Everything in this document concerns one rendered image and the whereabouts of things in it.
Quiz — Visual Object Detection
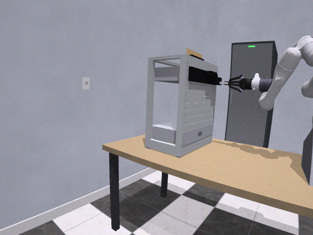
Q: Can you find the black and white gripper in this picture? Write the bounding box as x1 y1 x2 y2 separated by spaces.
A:
220 75 252 93

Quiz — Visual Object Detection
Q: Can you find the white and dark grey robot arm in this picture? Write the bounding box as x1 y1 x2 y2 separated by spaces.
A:
251 36 313 111

